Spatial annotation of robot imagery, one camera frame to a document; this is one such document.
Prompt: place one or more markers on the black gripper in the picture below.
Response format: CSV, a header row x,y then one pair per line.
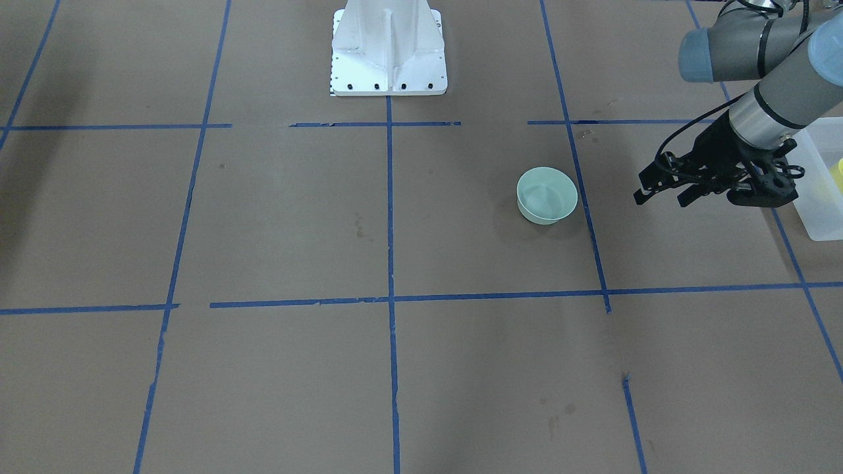
x,y
716,146

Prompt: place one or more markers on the mint green plastic bowl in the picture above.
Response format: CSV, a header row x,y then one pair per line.
x,y
545,195

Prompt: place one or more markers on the yellow plastic cup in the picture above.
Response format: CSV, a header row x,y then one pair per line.
x,y
836,174

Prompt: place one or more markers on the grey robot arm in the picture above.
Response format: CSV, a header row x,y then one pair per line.
x,y
795,62

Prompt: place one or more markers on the translucent plastic storage box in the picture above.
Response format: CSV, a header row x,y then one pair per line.
x,y
819,204

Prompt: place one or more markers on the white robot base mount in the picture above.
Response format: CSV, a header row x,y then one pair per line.
x,y
388,48

